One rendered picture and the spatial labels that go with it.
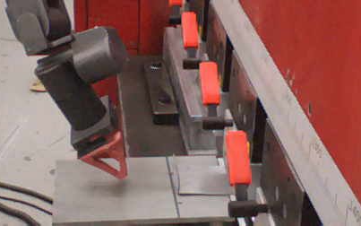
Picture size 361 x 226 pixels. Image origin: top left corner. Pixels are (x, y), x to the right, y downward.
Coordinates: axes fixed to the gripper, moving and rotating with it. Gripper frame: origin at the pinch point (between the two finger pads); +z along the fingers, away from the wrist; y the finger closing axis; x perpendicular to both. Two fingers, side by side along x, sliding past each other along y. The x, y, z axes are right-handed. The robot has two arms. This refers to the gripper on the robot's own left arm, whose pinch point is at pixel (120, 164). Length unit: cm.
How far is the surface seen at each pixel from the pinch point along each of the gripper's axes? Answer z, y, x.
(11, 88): 70, 257, 88
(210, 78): -11.2, -11.4, -19.3
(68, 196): -0.9, -3.3, 8.5
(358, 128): -23, -55, -30
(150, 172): 5.5, 3.1, -2.6
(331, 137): -20, -50, -28
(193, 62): -7.7, 3.8, -17.1
